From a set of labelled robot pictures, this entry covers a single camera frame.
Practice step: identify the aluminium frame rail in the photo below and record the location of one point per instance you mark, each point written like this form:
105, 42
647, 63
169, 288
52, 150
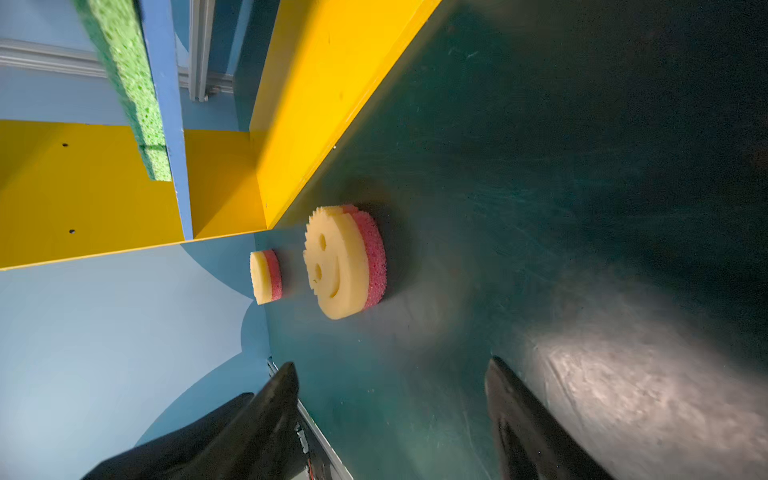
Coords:
38, 56

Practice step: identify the green sponge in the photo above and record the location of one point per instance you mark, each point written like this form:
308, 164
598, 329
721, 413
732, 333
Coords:
114, 28

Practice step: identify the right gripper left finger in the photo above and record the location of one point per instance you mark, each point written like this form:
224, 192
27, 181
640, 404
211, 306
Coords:
248, 437

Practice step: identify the yellow shelf with pink and blue boards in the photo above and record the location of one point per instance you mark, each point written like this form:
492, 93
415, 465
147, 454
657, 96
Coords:
250, 97

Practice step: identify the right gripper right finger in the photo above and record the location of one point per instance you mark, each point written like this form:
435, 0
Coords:
531, 444

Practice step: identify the yellow smiley sponge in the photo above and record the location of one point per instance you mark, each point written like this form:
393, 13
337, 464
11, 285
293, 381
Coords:
266, 276
345, 260

